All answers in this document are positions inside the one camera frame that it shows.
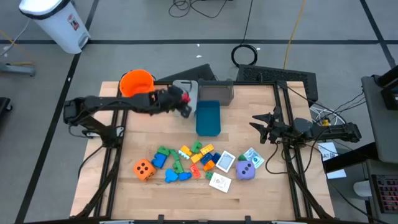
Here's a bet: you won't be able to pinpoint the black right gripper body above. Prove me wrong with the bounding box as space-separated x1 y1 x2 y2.
269 121 295 142

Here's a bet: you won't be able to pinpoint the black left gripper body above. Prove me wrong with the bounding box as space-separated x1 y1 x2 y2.
155 86 185 114

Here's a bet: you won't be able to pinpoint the light grey plastic bin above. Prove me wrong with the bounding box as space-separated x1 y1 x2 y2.
172 80 199 114

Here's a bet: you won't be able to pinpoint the teal and white card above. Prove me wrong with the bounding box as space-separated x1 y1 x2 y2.
243 147 266 169

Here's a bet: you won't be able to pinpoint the large blue hollow block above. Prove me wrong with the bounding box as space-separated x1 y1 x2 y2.
151 152 168 169

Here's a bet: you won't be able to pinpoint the red orange toy brick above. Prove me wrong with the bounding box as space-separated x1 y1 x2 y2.
189 164 202 179

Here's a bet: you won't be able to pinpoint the black wedge panel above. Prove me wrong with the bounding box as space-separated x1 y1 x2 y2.
157 63 218 83

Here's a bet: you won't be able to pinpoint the teal plastic tray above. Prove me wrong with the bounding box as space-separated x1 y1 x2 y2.
195 100 222 137

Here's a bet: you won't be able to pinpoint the dark grey translucent bin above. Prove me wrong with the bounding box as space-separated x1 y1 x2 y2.
197 78 234 106

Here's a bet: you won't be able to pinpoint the orange pumpkin face bucket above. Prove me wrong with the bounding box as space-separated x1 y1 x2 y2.
119 68 155 98

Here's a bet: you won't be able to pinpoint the black perforated metal case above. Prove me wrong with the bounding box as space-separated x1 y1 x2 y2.
236 64 319 103

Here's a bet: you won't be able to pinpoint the purple foam die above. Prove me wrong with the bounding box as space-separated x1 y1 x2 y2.
235 160 256 181

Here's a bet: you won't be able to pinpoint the blue and white card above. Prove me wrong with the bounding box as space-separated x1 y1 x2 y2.
215 150 237 174

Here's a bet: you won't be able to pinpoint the white printed paper label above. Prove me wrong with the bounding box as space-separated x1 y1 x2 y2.
317 141 339 162

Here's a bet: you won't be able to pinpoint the white card with print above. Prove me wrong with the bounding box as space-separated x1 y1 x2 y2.
208 172 233 194

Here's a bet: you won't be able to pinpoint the white paper sheet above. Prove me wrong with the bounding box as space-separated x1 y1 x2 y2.
326 169 347 180

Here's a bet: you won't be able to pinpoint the black desk bar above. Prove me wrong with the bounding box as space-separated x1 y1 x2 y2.
323 142 379 174

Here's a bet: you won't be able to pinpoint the orange foam die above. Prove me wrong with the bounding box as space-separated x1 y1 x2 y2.
133 159 157 182

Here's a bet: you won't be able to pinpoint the white rounded object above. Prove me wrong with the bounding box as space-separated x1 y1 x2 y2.
353 180 373 198

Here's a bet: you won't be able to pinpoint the grey side desk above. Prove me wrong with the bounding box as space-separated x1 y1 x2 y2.
361 74 398 165

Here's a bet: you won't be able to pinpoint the black box on desk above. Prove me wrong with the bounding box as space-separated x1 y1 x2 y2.
374 64 398 111

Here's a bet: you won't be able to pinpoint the backlit keyboard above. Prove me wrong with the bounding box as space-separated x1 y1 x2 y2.
371 174 398 215

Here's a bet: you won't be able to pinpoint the white pedal trash can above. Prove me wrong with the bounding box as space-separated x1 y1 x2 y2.
18 0 91 55

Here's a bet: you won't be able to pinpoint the grey stand foot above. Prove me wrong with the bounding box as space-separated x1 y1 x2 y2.
0 62 36 77

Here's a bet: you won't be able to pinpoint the black floor object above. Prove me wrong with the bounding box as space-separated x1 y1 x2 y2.
0 97 14 125

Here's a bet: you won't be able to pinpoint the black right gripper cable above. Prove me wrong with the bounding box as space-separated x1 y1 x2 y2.
265 140 296 175

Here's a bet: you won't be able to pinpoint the white cables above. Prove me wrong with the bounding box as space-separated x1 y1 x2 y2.
310 105 346 126

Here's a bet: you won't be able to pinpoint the black coiled cable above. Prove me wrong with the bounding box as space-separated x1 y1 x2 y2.
231 0 259 67

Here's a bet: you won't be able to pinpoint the black cable bundle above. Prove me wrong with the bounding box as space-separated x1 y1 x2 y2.
169 0 229 19

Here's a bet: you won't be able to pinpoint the yellow hanging cable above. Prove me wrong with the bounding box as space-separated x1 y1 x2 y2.
283 0 308 70

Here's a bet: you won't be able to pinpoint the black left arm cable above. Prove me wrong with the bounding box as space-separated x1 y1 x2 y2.
77 144 105 179

